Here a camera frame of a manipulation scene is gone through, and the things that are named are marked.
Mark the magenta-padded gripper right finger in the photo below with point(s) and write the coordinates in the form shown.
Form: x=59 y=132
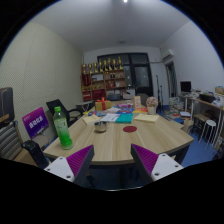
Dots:
x=160 y=166

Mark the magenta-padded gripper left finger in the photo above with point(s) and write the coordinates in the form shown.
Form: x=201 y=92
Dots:
x=63 y=166

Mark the green drink bottle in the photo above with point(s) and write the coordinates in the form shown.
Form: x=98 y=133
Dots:
x=62 y=128

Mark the flat round red coaster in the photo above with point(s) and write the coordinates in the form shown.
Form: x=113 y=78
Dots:
x=129 y=129

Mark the yellow envelope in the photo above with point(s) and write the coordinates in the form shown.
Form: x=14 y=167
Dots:
x=146 y=118

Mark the purple sign board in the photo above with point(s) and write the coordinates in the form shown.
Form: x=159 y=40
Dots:
x=35 y=122

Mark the yellow notepad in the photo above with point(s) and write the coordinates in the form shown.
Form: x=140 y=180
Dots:
x=90 y=119

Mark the black office chair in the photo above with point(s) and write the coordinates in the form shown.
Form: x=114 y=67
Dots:
x=63 y=111

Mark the small metal bowl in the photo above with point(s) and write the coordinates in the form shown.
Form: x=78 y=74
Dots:
x=101 y=126

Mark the teal book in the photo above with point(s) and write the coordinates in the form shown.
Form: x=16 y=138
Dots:
x=124 y=118

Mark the white round stool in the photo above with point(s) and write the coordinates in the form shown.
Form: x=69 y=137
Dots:
x=209 y=130

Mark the pink flower pot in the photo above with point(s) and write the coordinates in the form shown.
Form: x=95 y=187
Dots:
x=152 y=105

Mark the white paper sheet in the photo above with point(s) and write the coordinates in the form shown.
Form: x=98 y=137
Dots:
x=110 y=117

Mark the orange standing card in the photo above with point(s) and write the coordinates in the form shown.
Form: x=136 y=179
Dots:
x=137 y=101

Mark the wooden side desk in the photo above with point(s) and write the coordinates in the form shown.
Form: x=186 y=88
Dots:
x=203 y=110

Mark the yellow gift box red ribbon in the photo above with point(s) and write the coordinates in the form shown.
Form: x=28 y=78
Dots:
x=103 y=105

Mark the black computer monitor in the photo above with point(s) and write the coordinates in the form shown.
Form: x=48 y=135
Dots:
x=185 y=86

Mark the wooden shelf unit with trophies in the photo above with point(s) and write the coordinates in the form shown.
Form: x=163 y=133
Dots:
x=103 y=81

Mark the white air conditioner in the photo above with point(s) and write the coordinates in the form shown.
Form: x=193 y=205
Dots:
x=167 y=54

